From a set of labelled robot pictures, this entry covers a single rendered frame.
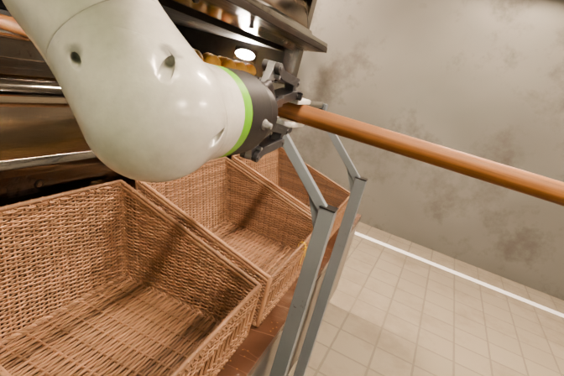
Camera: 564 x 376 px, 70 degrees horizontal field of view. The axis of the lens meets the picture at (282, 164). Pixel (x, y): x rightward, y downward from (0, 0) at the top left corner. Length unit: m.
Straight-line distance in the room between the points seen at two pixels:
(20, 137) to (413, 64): 3.49
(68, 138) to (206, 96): 0.76
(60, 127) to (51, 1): 0.71
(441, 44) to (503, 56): 0.52
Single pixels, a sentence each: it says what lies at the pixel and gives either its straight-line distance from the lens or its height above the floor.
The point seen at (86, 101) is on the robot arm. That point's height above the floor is 1.20.
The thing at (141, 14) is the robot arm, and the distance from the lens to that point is 0.33.
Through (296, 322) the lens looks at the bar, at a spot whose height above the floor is 0.63.
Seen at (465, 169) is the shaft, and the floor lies 1.18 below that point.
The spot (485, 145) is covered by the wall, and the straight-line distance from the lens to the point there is 3.99.
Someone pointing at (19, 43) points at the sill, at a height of 1.17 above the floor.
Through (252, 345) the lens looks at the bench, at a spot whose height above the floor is 0.58.
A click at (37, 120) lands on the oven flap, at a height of 1.02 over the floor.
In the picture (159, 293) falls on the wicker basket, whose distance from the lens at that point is 1.21.
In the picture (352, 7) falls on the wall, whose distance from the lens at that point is 4.22.
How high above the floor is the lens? 1.25
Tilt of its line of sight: 13 degrees down
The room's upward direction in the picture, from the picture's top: 15 degrees clockwise
